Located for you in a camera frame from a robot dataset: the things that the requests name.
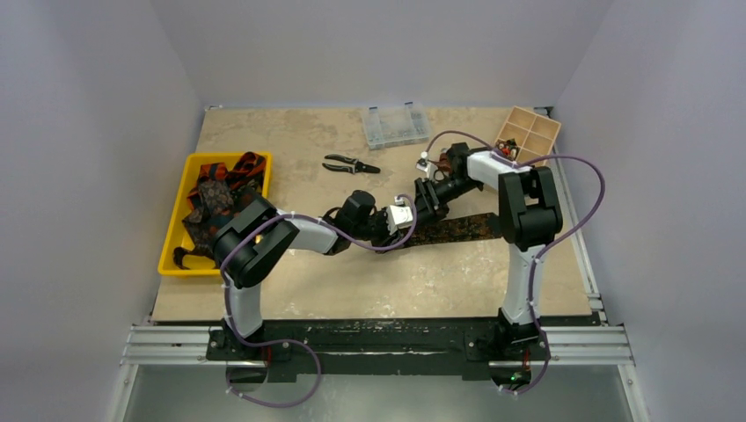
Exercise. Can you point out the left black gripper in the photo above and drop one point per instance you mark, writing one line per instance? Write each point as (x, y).
(386, 238)

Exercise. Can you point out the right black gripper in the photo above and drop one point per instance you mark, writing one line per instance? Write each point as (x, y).
(424, 196)

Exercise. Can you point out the dark brown patterned tie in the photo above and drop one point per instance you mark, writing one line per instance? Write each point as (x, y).
(485, 226)

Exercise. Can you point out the wooden compartment tray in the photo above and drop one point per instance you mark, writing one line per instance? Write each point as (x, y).
(535, 133)

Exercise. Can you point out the yellow plastic bin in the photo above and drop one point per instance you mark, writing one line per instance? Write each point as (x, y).
(176, 235)

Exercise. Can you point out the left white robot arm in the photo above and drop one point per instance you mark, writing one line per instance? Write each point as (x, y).
(250, 246)

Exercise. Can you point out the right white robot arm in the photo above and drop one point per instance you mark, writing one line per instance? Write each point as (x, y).
(529, 219)

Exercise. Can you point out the clear plastic organizer box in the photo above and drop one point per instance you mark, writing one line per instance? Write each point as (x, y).
(388, 127)

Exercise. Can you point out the orange black striped tie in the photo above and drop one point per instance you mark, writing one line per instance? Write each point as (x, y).
(237, 169)

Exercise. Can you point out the brown floral tie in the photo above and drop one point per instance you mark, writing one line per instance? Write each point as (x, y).
(212, 208)

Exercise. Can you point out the black tie orange hearts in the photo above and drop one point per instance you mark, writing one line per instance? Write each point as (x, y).
(243, 197)

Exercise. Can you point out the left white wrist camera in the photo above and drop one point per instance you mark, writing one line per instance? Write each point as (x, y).
(399, 216)

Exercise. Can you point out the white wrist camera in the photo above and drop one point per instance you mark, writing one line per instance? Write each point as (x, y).
(427, 166)
(399, 216)

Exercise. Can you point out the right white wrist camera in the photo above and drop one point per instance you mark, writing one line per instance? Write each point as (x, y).
(427, 166)

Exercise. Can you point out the black handled pliers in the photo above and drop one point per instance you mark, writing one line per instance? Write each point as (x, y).
(340, 163)

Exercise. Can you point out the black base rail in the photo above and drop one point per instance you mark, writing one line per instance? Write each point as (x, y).
(470, 348)

